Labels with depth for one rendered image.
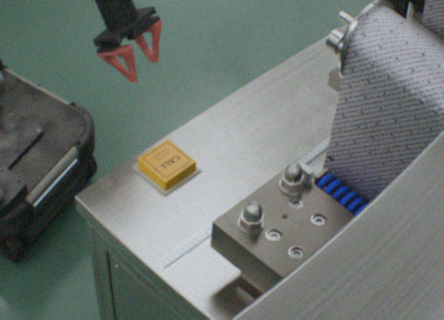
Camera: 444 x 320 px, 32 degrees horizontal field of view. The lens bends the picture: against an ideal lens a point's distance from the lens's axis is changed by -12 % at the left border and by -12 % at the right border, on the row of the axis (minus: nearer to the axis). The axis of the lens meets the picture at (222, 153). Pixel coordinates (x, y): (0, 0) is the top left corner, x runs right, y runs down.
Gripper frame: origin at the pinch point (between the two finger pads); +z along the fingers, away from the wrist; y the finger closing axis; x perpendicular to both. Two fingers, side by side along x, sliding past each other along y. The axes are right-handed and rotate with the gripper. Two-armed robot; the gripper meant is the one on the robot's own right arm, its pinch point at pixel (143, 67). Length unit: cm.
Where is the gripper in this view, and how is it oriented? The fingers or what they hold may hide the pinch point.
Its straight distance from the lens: 137.4
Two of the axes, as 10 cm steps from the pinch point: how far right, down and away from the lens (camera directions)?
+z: 3.5, 8.0, 4.8
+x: -7.8, -0.3, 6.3
